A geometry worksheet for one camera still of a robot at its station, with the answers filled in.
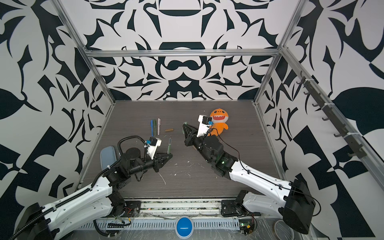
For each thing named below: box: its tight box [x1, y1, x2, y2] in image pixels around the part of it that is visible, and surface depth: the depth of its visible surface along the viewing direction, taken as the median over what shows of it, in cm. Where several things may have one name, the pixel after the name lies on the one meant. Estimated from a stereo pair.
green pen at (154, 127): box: [153, 119, 157, 136], surface depth 107 cm
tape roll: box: [273, 219, 295, 240], surface depth 70 cm
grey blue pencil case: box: [100, 146, 117, 171], surface depth 92 cm
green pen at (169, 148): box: [167, 135, 172, 154], surface depth 73 cm
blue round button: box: [174, 215, 194, 239], surface depth 70 cm
